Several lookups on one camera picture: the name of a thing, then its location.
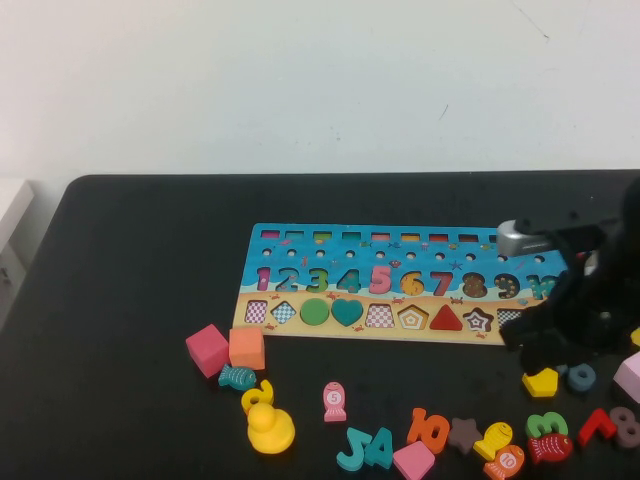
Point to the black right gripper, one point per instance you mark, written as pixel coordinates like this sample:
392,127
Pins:
575,325

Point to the yellow pentagon piece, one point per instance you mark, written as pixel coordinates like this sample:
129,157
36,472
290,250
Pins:
540,385

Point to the red triangle piece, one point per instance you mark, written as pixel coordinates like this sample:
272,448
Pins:
445,322

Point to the brown star piece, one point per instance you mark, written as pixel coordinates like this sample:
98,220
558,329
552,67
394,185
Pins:
464,436

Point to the pink trapezoid piece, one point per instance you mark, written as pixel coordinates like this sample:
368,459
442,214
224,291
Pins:
412,462

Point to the teal heart piece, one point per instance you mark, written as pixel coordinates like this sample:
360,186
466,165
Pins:
347,311

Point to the colourful wooden puzzle board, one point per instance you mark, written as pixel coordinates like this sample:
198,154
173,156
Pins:
350,240

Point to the green circle piece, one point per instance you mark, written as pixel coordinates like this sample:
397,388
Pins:
314,312

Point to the yellow number piece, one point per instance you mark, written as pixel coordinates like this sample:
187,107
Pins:
267,392

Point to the slate blue number nine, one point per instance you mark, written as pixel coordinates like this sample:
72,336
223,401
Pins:
572,384

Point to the green number three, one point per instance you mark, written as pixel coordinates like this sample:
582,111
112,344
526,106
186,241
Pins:
557,422

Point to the light pink cube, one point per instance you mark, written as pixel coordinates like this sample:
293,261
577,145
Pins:
630,380

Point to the red number seven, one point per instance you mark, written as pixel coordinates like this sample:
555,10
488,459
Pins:
592,430

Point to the yellow cube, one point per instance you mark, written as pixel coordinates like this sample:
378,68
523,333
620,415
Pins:
636,337

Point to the red wooden fish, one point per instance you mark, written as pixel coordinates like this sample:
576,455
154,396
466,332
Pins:
550,448

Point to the yellow wooden fish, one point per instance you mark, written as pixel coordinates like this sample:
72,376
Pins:
492,440

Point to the brown number eight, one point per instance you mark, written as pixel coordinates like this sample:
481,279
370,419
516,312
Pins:
627,444

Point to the orange fish with ten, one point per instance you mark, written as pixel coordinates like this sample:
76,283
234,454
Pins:
505,462

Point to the orange number ten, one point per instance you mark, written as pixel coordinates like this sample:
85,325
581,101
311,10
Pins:
417,425

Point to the pink number five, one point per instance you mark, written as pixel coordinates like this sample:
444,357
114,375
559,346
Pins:
386,285

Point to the teal number four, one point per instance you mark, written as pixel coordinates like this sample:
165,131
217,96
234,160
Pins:
382,450

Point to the teal number five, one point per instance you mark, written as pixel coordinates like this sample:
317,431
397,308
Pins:
361,450

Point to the pink fish with five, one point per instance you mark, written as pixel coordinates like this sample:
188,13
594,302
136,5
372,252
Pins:
334,398

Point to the yellow duck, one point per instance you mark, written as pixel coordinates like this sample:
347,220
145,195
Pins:
270,432

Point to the orange cube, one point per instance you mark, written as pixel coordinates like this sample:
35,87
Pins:
246,348

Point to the teal wooden fish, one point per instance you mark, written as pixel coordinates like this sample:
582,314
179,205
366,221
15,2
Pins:
235,376

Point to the magenta cube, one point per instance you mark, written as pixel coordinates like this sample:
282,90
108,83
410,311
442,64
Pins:
207,350

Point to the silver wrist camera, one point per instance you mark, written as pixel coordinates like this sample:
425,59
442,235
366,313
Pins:
520,242

